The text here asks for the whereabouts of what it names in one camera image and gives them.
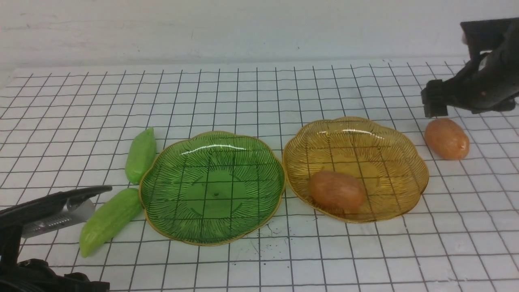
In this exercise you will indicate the amber glass plate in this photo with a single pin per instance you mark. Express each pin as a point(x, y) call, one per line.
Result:
point(386, 161)

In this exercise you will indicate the white grid table mat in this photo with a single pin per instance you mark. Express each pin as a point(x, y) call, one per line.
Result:
point(72, 127)

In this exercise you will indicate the green glass plate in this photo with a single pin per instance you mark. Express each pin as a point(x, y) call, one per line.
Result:
point(212, 189)

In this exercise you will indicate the orange toy potato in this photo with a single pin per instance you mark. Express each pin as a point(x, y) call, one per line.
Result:
point(447, 139)
point(337, 190)

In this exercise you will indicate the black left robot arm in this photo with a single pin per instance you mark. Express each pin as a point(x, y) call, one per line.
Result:
point(35, 275)

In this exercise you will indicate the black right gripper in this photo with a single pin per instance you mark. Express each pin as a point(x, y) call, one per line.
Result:
point(489, 80)

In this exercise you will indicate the green toy gourd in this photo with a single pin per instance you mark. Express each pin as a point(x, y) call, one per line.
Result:
point(141, 155)
point(109, 220)

